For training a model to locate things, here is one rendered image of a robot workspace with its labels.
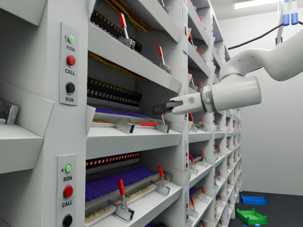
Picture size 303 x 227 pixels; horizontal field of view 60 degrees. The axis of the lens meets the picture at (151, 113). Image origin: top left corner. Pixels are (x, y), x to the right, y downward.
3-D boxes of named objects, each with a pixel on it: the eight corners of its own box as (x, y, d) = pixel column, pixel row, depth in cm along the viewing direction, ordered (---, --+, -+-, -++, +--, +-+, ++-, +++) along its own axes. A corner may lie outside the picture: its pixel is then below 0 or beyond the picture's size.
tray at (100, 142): (178, 144, 101) (186, 121, 100) (78, 161, 45) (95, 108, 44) (134, 127, 108) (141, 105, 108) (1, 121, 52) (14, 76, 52)
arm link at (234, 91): (210, 77, 81) (212, 101, 75) (255, 66, 76) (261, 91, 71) (216, 93, 87) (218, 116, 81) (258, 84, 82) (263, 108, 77)
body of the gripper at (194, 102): (206, 110, 76) (170, 117, 80) (212, 112, 86) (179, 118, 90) (202, 85, 77) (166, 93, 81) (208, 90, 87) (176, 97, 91)
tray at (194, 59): (208, 77, 168) (216, 56, 167) (184, 50, 112) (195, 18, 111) (180, 69, 176) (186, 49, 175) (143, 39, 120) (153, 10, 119)
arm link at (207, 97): (214, 110, 76) (204, 112, 77) (218, 112, 84) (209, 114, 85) (209, 82, 77) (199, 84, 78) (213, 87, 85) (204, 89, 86)
